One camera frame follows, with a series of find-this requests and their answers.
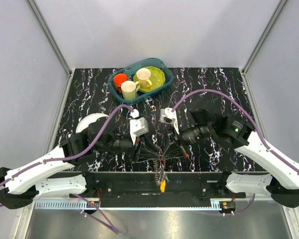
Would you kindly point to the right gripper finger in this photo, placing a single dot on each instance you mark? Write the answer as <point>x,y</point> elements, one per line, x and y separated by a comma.
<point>180,153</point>
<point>170,148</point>

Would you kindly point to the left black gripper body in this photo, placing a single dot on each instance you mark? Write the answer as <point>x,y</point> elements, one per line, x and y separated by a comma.
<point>139,143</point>

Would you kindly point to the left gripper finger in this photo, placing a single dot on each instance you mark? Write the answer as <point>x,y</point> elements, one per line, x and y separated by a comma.
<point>148,149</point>
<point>148,156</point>

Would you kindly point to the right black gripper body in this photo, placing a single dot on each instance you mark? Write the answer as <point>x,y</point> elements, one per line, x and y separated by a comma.
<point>175,136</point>

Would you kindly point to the metal keyring disc with rings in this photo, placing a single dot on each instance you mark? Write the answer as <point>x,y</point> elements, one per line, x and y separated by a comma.
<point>159,171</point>

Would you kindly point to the yellow key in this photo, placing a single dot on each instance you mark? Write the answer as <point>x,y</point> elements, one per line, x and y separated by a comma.
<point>162,186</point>

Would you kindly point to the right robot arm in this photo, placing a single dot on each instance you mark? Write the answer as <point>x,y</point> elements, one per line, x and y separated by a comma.
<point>281,182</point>

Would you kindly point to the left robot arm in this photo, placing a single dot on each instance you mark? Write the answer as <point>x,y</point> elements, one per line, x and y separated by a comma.
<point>37,180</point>

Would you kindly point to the black base bar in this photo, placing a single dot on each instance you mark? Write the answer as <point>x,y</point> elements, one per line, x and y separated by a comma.
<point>139,191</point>

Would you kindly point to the yellow-green dotted plate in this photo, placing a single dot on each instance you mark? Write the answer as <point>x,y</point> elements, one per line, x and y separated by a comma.
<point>157,78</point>

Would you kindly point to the white round plate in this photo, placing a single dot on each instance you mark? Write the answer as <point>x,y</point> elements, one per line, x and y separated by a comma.
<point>84,123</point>

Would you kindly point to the cream mug front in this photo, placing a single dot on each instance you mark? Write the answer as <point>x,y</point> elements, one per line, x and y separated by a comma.
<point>129,89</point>

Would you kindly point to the teal plastic tray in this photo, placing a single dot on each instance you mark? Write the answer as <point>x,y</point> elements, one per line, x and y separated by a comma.
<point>130,72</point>

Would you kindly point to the cream mug on plate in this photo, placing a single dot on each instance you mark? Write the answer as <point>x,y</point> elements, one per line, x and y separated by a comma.
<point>143,77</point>

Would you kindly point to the orange mug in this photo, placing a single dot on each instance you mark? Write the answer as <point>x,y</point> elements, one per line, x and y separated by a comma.
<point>118,80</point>

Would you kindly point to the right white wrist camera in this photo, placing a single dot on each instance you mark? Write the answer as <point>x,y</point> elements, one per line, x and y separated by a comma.
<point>168,116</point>

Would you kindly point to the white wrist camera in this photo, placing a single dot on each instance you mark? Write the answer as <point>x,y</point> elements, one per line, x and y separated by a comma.
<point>168,116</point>
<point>138,125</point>

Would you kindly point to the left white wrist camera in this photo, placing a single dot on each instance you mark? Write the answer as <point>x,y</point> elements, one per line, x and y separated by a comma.
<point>138,125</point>

